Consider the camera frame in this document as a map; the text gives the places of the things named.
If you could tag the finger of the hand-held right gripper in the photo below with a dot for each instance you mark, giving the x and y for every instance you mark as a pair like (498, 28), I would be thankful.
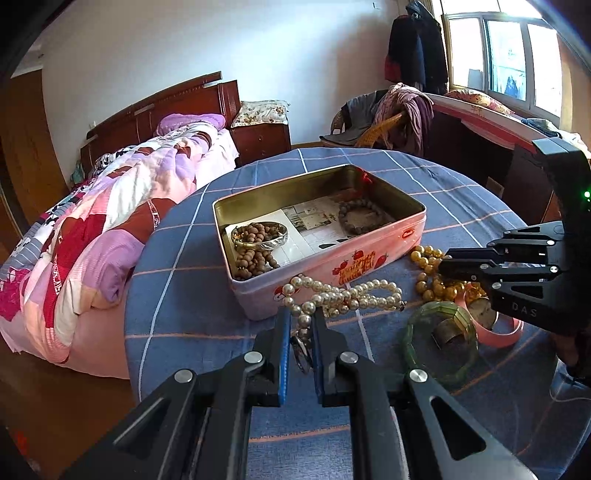
(531, 235)
(489, 267)

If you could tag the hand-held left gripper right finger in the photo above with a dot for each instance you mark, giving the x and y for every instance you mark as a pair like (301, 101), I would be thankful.
(318, 355)

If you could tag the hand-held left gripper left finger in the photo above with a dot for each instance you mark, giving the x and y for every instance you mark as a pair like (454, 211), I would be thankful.
(284, 355)

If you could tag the pink tin box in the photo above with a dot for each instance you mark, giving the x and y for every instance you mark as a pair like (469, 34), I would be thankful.
(351, 272)

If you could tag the silver bangle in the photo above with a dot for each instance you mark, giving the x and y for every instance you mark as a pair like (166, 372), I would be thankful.
(277, 240)

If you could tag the person's right hand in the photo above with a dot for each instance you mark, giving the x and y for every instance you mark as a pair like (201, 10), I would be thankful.
(570, 350)

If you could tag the green jade bangle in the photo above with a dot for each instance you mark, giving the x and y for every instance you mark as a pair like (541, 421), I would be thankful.
(415, 350)

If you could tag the round table with blue cloth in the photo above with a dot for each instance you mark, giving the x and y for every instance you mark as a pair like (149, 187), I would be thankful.
(194, 295)

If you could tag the dark wooden desk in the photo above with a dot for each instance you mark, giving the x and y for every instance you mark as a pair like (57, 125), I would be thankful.
(466, 147)

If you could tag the printed paper sheet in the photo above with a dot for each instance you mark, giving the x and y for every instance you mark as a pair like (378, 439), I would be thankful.
(314, 226)

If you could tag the floral cushion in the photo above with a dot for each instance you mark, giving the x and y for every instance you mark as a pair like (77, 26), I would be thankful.
(480, 101)

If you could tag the pink purple garment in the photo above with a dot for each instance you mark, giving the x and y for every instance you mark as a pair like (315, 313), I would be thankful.
(408, 110)

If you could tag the rattan chair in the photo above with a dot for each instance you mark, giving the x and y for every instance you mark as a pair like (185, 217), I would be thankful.
(378, 131)

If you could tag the window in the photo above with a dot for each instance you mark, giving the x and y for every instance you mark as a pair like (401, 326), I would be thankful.
(503, 55)

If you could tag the bed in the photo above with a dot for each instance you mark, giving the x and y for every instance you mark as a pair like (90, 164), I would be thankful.
(101, 350)

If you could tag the dark grey garment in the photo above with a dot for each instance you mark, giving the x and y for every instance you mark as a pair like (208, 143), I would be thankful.
(358, 115)

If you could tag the wooden nightstand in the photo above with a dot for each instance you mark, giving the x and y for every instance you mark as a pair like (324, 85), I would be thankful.
(263, 141)

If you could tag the hanging dark coats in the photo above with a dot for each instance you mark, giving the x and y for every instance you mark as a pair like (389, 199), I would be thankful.
(418, 46)

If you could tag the pink patchwork quilt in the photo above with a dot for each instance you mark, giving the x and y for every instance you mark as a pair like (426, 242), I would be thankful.
(101, 221)

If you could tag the floral pillow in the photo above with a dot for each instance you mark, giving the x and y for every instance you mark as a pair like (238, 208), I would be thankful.
(258, 112)

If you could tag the purple pillow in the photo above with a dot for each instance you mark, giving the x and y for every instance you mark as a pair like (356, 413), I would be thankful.
(189, 123)

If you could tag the teal cloth item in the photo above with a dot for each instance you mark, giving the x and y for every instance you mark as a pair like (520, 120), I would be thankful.
(77, 174)

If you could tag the dark wooden headboard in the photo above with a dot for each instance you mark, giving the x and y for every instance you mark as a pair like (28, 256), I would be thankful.
(152, 110)

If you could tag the wooden wardrobe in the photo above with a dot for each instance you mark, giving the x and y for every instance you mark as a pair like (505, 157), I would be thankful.
(27, 138)

